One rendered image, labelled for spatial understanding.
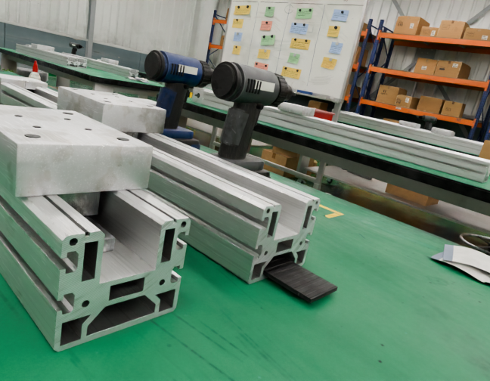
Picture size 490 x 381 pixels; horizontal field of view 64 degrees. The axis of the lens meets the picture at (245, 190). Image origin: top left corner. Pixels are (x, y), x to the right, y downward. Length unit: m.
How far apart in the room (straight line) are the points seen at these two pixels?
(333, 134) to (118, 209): 1.67
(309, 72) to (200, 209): 3.20
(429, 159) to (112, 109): 1.43
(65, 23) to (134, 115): 12.43
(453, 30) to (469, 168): 8.63
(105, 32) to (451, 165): 12.43
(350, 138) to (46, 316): 1.74
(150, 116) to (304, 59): 3.06
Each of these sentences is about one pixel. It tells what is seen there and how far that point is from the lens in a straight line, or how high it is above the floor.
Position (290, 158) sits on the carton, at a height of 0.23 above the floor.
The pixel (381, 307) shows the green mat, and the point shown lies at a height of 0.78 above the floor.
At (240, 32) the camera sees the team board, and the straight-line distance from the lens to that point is 4.20.
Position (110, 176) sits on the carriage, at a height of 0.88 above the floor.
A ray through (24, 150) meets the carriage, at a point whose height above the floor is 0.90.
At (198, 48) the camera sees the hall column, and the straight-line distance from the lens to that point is 8.91.
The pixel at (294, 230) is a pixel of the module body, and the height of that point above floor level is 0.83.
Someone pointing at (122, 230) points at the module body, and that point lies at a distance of 0.35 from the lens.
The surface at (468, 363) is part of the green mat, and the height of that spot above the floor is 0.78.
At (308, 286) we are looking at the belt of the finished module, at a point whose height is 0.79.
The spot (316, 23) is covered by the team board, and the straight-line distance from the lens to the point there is 3.66.
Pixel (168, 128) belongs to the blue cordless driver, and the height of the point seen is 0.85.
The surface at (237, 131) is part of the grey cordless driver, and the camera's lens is 0.65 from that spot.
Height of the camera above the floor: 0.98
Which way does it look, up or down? 15 degrees down
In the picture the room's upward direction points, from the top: 12 degrees clockwise
